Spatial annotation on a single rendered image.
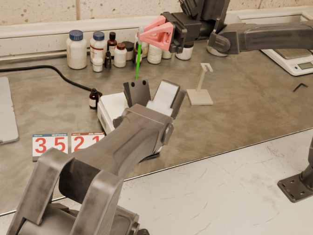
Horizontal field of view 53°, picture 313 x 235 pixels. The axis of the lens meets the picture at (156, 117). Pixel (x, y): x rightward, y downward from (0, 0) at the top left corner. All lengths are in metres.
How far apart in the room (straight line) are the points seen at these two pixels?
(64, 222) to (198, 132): 0.70
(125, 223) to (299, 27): 0.54
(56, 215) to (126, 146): 0.12
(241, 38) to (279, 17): 0.99
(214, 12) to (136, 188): 0.48
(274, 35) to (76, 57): 0.69
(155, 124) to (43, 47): 0.84
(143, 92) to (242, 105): 0.59
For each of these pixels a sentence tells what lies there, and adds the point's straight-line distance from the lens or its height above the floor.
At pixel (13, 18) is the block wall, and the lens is 1.25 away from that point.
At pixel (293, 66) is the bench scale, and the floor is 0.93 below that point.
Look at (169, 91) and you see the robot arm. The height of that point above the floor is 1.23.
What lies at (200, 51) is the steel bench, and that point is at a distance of 1.42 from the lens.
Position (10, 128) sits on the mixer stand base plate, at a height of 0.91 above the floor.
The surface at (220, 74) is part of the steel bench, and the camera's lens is 1.30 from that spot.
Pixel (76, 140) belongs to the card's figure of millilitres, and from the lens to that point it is 0.89.
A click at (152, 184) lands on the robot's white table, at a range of 0.84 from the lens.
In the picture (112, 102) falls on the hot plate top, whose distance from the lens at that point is 0.92.
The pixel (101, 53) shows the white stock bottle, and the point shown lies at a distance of 1.20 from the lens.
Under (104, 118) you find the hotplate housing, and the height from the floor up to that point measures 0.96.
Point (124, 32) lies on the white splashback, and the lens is 1.31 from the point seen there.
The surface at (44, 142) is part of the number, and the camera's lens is 0.89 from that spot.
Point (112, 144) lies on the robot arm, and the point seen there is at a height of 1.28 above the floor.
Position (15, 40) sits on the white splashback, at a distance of 1.24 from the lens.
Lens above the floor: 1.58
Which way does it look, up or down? 42 degrees down
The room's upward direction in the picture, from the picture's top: 11 degrees clockwise
